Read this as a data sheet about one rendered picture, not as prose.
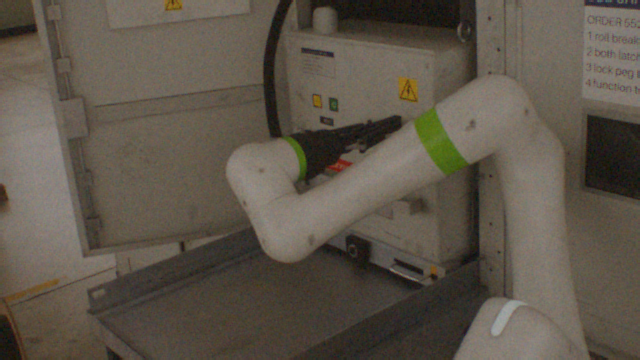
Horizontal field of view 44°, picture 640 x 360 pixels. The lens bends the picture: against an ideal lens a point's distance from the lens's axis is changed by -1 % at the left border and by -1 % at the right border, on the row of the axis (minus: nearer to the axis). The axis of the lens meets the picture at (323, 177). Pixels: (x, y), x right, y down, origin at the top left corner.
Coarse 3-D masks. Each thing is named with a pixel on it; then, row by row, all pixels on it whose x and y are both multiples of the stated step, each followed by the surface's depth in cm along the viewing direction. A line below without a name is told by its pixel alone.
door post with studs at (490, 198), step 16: (480, 0) 155; (496, 0) 152; (480, 16) 157; (496, 16) 153; (480, 32) 158; (496, 32) 154; (480, 48) 159; (496, 48) 155; (480, 64) 160; (496, 64) 156; (480, 160) 167; (480, 176) 167; (496, 176) 165; (480, 192) 170; (496, 192) 166; (480, 208) 171; (496, 208) 167; (480, 224) 173; (496, 224) 168; (480, 240) 174; (496, 240) 170; (480, 256) 174; (496, 256) 171; (480, 272) 177; (496, 272) 172; (496, 288) 174
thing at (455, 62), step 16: (288, 32) 191; (304, 32) 190; (336, 32) 187; (352, 32) 185; (368, 32) 184; (384, 32) 182; (400, 32) 181; (416, 32) 179; (432, 32) 178; (448, 32) 176; (464, 32) 175; (400, 48) 163; (416, 48) 160; (432, 48) 161; (448, 48) 160; (464, 48) 162; (448, 64) 160; (464, 64) 163; (448, 80) 161; (464, 80) 164; (464, 176) 171; (448, 192) 169; (464, 192) 172; (448, 208) 170; (464, 208) 174; (448, 224) 171; (464, 224) 175; (448, 240) 172; (464, 240) 176; (448, 256) 174; (464, 256) 177
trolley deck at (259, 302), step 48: (192, 288) 188; (240, 288) 186; (288, 288) 184; (336, 288) 182; (384, 288) 180; (480, 288) 177; (144, 336) 168; (192, 336) 167; (240, 336) 166; (288, 336) 164; (432, 336) 165
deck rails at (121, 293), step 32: (192, 256) 193; (224, 256) 199; (256, 256) 202; (96, 288) 178; (128, 288) 183; (160, 288) 188; (448, 288) 171; (384, 320) 159; (416, 320) 165; (320, 352) 149; (352, 352) 155
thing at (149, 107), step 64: (64, 0) 191; (128, 0) 192; (192, 0) 196; (256, 0) 202; (64, 64) 193; (128, 64) 200; (192, 64) 204; (256, 64) 208; (64, 128) 198; (128, 128) 205; (192, 128) 209; (256, 128) 213; (128, 192) 210; (192, 192) 215
